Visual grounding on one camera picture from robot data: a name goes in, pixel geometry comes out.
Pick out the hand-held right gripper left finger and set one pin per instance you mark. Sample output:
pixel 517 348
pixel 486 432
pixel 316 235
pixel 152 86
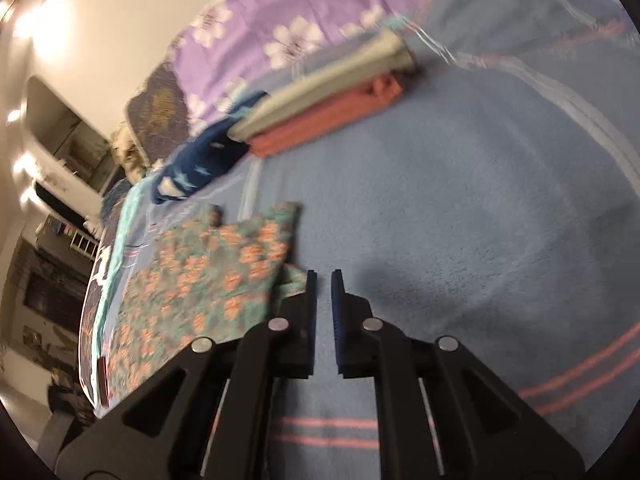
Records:
pixel 311 320

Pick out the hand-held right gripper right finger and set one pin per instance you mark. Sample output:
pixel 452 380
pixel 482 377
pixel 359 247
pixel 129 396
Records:
pixel 338 320

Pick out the teal floral garment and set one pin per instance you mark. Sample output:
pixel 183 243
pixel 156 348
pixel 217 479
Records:
pixel 200 270

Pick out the beige clothes pile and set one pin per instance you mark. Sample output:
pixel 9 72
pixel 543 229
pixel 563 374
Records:
pixel 127 157

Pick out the blue plaid bed sheet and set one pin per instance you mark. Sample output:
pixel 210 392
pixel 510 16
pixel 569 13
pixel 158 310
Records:
pixel 475 185

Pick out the navy star print cloth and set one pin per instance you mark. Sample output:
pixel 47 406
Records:
pixel 200 160

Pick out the pink folded cloth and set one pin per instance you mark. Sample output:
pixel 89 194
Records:
pixel 320 120

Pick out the teal blanket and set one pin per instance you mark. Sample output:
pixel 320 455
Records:
pixel 132 200

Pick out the dark deer print quilt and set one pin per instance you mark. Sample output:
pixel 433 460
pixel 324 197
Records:
pixel 97 280

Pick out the dark blue knit blanket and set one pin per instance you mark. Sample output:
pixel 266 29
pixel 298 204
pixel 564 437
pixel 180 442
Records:
pixel 112 200

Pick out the grey folded cloth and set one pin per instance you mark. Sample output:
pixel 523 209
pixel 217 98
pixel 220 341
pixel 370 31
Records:
pixel 325 85

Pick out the dark tree print cushion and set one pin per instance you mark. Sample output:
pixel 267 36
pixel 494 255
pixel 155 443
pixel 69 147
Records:
pixel 160 105

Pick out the purple floral pillow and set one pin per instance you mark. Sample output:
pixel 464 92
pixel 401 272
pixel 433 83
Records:
pixel 280 5

